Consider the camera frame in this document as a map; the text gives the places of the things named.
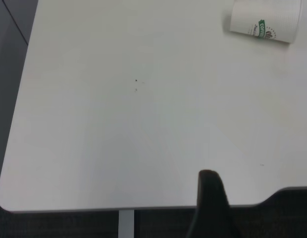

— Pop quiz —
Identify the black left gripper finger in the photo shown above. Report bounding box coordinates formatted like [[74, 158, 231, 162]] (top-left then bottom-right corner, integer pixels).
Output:
[[189, 169, 244, 238]]

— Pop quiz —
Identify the white paper coffee cup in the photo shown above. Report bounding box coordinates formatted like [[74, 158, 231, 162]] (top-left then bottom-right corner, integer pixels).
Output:
[[222, 0, 303, 44]]

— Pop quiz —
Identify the white table leg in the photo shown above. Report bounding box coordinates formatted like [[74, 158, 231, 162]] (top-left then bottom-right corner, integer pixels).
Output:
[[118, 210, 135, 238]]

